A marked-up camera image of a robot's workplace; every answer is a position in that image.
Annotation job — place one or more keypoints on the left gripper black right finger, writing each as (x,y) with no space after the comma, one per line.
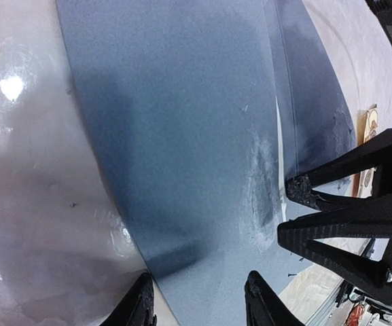
(263,306)

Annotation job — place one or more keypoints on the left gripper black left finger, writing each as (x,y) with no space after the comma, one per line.
(137,307)

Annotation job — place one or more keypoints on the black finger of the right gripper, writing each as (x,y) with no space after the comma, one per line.
(313,238)
(375,153)

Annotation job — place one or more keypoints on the blue paper envelope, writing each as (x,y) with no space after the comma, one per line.
(178,98)

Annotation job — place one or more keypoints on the front aluminium rail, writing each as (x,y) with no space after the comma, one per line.
(340,303)

